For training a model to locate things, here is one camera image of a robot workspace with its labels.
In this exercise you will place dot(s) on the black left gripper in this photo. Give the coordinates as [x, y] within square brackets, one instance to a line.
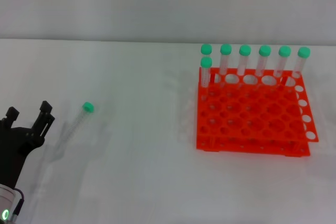
[18, 142]

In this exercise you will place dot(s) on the clear test tube green cap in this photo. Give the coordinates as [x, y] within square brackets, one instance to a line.
[245, 50]
[206, 62]
[264, 50]
[88, 107]
[225, 49]
[303, 52]
[284, 51]
[206, 48]

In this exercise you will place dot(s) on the orange test tube rack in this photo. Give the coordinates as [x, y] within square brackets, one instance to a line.
[252, 119]

